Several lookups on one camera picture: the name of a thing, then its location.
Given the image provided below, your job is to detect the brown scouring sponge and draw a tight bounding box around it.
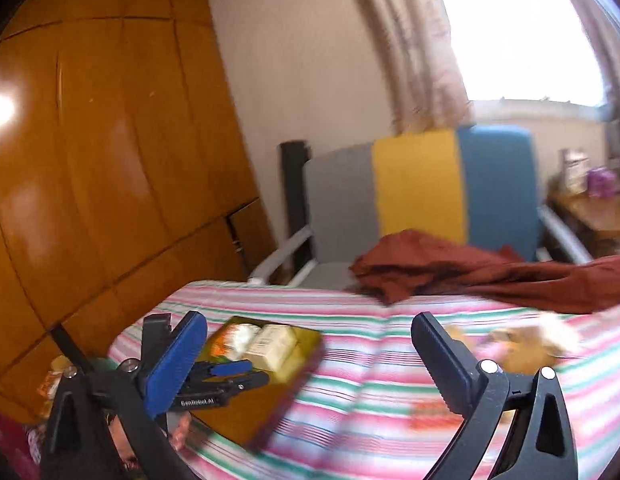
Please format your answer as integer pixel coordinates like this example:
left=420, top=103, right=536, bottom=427
left=490, top=326, right=584, bottom=375

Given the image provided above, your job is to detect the wooden side table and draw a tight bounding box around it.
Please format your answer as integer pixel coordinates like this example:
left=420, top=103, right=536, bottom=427
left=546, top=189, right=620, bottom=262

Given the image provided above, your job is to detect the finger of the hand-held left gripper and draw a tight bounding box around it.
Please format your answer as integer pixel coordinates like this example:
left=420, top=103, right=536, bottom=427
left=185, top=358, right=253, bottom=386
left=167, top=370, right=270, bottom=412

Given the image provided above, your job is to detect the wooden wardrobe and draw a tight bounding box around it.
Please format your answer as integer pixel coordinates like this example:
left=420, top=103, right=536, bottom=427
left=0, top=0, right=278, bottom=423

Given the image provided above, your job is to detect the amber storage box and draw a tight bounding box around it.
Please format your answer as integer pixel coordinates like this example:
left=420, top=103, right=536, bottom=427
left=189, top=315, right=327, bottom=455

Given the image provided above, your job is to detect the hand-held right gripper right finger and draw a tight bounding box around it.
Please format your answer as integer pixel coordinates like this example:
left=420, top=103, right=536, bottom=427
left=411, top=312, right=579, bottom=480

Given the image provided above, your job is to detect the orange white packet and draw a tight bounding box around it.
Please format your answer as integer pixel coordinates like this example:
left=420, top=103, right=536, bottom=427
left=36, top=355, right=73, bottom=412

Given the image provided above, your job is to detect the orange snack packet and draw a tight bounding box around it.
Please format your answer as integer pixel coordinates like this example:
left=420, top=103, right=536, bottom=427
left=209, top=322, right=263, bottom=362

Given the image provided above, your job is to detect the window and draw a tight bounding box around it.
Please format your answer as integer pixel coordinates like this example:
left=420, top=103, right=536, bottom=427
left=429, top=0, right=612, bottom=109

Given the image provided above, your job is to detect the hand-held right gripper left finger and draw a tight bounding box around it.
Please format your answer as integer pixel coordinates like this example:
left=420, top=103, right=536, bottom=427
left=40, top=310, right=208, bottom=480

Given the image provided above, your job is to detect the beige curtain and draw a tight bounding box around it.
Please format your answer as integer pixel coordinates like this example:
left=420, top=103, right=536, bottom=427
left=335, top=0, right=474, bottom=134

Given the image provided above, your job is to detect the purple packet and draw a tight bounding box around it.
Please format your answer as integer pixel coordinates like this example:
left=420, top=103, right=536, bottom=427
left=587, top=167, right=619, bottom=199

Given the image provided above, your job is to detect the grey yellow blue chair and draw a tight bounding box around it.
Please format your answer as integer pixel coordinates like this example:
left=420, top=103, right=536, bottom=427
left=247, top=125, right=594, bottom=291

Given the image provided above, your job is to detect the person's left hand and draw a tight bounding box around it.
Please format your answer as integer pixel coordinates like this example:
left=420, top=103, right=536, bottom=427
left=170, top=417, right=192, bottom=454

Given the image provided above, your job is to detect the red-brown cloth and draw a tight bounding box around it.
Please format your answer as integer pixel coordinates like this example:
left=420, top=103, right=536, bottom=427
left=350, top=229, right=620, bottom=316

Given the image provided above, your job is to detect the cream cardboard box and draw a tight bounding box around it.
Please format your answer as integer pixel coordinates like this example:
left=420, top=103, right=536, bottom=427
left=242, top=324, right=299, bottom=374

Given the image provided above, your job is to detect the black board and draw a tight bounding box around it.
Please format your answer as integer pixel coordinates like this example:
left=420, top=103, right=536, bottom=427
left=280, top=140, right=312, bottom=274

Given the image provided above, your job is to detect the small standing box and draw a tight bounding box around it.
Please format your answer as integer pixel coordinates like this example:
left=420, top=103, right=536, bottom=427
left=559, top=148, right=591, bottom=196

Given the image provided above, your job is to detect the striped tablecloth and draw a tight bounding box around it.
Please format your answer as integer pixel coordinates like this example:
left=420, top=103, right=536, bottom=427
left=107, top=280, right=620, bottom=480

